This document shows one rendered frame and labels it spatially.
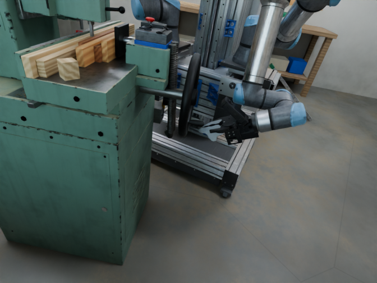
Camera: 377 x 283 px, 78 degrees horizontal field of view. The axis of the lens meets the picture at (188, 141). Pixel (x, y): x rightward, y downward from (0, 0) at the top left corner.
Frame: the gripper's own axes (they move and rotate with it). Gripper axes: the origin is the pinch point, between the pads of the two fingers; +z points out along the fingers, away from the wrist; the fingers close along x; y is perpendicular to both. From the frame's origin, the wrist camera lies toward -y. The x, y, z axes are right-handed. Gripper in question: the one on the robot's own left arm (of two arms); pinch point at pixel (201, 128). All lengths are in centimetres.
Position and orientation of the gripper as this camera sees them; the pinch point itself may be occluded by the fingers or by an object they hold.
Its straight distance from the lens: 87.8
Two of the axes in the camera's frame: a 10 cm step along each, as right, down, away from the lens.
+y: 3.4, 8.0, 4.9
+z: -9.2, 1.7, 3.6
